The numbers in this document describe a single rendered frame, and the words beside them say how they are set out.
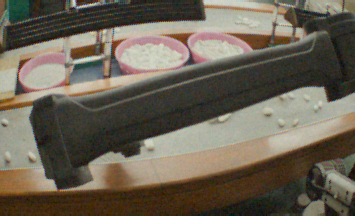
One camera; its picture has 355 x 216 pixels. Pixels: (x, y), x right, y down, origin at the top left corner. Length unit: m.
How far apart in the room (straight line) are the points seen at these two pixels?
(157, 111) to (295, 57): 0.15
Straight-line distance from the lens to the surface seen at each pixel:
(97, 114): 0.32
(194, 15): 1.04
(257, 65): 0.35
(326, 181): 1.04
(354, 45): 0.42
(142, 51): 1.50
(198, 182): 0.98
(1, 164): 1.05
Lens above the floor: 1.46
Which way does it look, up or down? 37 degrees down
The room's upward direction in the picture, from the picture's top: 7 degrees clockwise
